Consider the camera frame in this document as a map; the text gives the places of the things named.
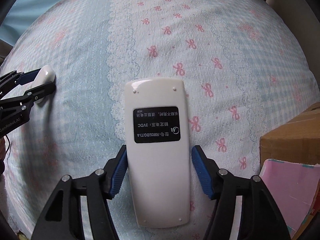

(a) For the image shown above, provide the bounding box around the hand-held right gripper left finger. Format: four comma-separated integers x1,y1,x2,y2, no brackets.
31,144,128,240

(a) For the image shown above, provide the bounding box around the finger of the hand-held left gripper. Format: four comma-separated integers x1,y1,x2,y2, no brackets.
0,69,40,98
0,81,56,111

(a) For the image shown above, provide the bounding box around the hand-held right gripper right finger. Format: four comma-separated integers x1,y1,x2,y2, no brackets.
191,145,292,240

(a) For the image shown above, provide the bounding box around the white earbuds case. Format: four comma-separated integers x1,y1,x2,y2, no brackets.
33,65,55,104

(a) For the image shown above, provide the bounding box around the white remote control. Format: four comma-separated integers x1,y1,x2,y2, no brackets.
124,78,192,228

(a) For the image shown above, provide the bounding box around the cardboard box with pink flaps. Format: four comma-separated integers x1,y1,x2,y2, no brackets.
259,105,320,240

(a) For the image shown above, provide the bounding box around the light blue hanging cloth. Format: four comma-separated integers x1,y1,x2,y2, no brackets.
0,0,84,49

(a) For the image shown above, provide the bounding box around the bow-print bed sheet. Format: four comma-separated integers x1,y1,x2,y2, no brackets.
0,0,320,240

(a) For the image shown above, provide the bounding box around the thin black cable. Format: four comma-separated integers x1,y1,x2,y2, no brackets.
4,134,12,155

